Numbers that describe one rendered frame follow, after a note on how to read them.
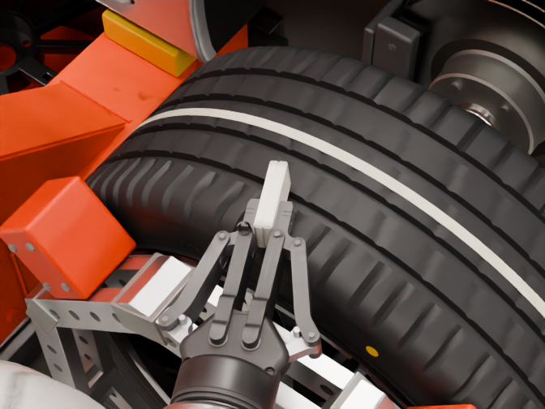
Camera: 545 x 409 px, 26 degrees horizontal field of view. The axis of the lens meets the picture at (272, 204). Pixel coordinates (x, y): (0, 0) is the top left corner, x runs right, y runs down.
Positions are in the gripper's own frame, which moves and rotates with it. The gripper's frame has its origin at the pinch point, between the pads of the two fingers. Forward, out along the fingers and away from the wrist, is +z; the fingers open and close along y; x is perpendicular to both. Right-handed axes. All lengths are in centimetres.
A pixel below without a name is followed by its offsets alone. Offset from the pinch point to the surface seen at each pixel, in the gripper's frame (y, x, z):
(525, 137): 20, -33, 38
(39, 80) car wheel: -61, -60, 67
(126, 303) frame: -12.3, -6.6, -7.0
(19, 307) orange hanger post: -47, -56, 21
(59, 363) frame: -27.5, -31.6, -0.1
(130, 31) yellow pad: -37, -39, 58
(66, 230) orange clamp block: -19.7, -6.1, -0.3
